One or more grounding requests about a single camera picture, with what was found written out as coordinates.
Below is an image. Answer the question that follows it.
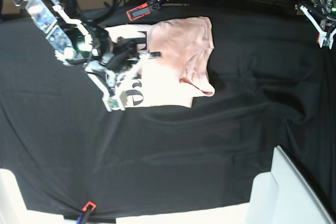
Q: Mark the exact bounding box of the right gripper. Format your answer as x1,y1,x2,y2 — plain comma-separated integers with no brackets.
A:
85,37,160,103

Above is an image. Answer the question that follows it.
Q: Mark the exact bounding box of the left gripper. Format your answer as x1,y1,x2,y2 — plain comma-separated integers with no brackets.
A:
295,3,335,39

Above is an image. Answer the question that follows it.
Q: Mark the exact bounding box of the light pink T-shirt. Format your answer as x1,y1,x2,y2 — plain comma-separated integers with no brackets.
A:
106,16,215,108

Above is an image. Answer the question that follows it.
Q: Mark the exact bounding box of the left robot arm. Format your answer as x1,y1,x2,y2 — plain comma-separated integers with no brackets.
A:
296,0,335,49

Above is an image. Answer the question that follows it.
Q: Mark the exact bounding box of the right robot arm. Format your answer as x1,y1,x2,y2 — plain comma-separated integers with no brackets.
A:
14,0,160,110

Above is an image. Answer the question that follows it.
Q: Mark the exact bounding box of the black table cloth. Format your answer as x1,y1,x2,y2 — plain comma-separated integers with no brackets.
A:
1,6,335,220

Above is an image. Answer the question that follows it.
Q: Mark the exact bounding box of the red black clamp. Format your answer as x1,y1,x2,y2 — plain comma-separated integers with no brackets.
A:
126,2,161,22

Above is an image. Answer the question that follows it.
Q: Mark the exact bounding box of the red clamp at front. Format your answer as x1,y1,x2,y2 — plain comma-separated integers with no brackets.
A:
82,201,96,212

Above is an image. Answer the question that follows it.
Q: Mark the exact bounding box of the white bin at right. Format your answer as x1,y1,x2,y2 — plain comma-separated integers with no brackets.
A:
246,145,336,224

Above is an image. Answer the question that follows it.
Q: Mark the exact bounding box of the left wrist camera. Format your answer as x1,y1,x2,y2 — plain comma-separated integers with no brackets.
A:
317,33,334,50

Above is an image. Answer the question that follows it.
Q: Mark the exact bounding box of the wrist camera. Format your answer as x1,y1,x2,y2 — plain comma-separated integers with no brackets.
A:
317,33,334,50
102,97,127,112

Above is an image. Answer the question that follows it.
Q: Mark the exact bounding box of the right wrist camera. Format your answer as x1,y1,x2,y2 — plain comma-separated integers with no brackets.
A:
102,97,127,112

